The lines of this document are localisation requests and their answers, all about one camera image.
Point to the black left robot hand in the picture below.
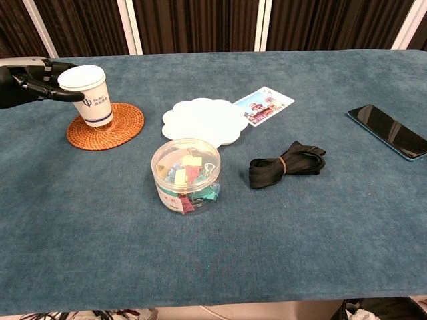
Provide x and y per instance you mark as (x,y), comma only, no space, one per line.
(26,81)

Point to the white paper cup with logo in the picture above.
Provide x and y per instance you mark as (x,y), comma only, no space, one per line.
(91,100)

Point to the round woven rattan coaster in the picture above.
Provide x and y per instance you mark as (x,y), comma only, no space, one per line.
(123,130)

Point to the white flower-shaped plate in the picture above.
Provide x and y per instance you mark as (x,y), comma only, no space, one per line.
(203,121)

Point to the clear tub of binder clips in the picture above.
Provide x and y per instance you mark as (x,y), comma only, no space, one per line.
(185,176)

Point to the postcard with building picture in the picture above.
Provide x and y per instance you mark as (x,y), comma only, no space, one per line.
(265,106)

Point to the teal velvet tablecloth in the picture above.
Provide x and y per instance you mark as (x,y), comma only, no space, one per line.
(213,233)

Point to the black smartphone with blue edge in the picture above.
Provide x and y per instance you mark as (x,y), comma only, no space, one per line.
(388,131)

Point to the black bag under table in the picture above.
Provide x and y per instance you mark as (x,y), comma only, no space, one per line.
(383,308)

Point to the white partition frame post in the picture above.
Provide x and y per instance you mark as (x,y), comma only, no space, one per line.
(408,25)
(40,28)
(130,26)
(263,25)

